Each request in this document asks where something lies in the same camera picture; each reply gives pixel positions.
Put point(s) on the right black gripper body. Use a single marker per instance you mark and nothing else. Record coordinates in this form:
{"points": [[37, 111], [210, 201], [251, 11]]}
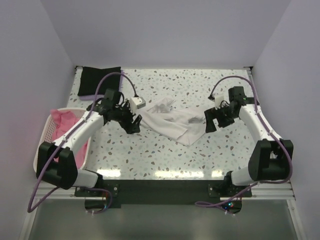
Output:
{"points": [[225, 117]]}

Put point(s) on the folded lavender t shirt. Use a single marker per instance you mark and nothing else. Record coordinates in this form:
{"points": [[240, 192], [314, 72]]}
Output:
{"points": [[120, 82]]}

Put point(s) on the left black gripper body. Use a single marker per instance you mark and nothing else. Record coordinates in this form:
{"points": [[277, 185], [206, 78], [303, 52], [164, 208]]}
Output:
{"points": [[123, 115]]}

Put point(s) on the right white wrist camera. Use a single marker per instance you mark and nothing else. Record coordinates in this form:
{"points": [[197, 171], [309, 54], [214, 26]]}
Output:
{"points": [[219, 101]]}

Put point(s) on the folded black t shirt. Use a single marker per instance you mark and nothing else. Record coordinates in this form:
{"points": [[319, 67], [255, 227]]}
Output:
{"points": [[98, 81]]}

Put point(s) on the pink t shirt in basket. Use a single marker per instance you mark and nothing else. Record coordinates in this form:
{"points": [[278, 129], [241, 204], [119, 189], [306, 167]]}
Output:
{"points": [[63, 121]]}

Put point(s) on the white t shirt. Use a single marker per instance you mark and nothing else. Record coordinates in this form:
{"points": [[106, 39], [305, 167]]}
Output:
{"points": [[184, 126]]}

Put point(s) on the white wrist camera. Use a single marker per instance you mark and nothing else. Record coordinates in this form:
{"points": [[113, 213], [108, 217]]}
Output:
{"points": [[219, 101], [137, 103]]}

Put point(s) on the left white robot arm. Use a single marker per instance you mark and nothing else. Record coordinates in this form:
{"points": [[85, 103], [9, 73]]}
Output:
{"points": [[56, 161]]}

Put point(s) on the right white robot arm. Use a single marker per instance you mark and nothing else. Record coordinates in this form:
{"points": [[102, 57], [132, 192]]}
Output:
{"points": [[271, 159]]}

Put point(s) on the white plastic laundry basket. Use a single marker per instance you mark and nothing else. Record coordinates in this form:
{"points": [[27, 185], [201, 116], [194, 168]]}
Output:
{"points": [[48, 130]]}

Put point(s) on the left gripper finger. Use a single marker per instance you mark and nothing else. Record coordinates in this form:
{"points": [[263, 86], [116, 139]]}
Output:
{"points": [[132, 127], [136, 123]]}

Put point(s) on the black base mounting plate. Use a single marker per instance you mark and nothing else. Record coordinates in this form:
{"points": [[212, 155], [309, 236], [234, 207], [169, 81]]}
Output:
{"points": [[157, 192]]}

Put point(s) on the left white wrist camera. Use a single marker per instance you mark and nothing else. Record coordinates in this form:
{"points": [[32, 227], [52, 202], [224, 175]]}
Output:
{"points": [[137, 103]]}

